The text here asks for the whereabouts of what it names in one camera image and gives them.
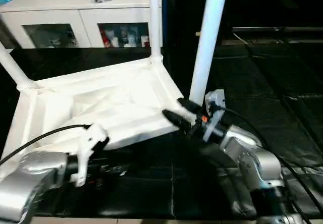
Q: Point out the white cabinet with glass doors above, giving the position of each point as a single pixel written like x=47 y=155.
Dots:
x=50 y=14

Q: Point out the red and white bottle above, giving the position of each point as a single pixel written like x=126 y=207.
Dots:
x=105 y=40

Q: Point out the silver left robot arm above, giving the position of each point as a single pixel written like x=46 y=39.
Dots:
x=30 y=173

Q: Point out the white plastic table top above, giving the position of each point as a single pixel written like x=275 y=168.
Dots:
x=101 y=95

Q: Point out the black mat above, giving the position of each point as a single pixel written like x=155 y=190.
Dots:
x=252 y=82

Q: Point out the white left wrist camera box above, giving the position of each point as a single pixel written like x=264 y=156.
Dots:
x=88 y=138

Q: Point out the long black bar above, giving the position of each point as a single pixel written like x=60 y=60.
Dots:
x=277 y=29

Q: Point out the white toy figurine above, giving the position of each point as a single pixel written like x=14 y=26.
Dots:
x=54 y=42

